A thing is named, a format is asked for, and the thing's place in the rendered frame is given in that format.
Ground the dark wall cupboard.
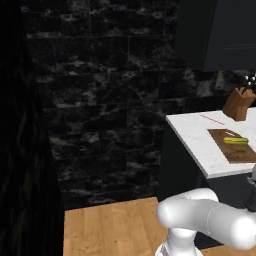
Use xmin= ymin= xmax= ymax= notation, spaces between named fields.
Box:
xmin=173 ymin=0 xmax=256 ymax=72

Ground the brown wooden cutting board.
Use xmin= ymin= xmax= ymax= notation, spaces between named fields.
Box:
xmin=206 ymin=128 xmax=256 ymax=165

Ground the dark base cabinet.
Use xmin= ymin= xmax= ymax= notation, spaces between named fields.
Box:
xmin=156 ymin=115 xmax=256 ymax=250

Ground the wooden knife block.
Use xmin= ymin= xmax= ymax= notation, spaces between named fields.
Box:
xmin=222 ymin=75 xmax=256 ymax=122

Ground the thin red tool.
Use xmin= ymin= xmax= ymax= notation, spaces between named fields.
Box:
xmin=199 ymin=114 xmax=226 ymax=127

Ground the yellow-green cucumber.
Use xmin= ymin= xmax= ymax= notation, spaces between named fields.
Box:
xmin=223 ymin=136 xmax=250 ymax=145

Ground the tall black cabinet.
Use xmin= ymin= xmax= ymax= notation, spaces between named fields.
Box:
xmin=0 ymin=0 xmax=66 ymax=256

